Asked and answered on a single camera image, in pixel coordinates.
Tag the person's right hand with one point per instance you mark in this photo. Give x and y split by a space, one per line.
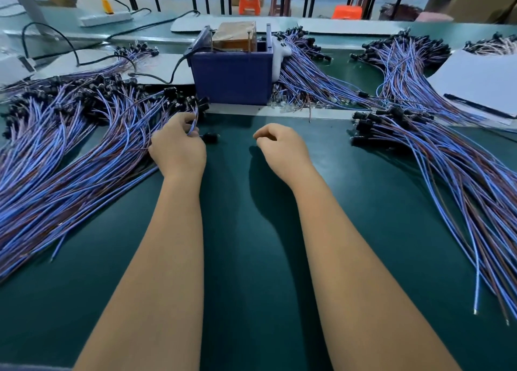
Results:
283 152

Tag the pink plastic stool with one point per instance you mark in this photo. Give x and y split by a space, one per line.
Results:
434 17

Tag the white power strip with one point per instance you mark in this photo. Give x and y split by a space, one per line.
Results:
105 19

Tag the black pen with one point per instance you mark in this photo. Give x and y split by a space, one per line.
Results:
478 106

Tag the orange plug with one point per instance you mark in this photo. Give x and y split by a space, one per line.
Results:
107 6

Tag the white paper sheet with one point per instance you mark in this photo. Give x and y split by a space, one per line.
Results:
485 82

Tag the person's left hand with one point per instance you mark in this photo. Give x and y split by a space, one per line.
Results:
178 152

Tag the person's right forearm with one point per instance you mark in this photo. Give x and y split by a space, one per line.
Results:
371 286

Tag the white plastic device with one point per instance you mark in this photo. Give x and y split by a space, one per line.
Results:
12 68

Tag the white flat mat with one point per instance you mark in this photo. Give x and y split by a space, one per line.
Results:
351 27
198 24
160 66

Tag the person's left forearm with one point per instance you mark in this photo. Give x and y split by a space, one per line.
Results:
141 286

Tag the blue plastic tester box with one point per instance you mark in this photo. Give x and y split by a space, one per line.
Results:
234 77

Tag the brown cardboard block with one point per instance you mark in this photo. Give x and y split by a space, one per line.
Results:
234 36

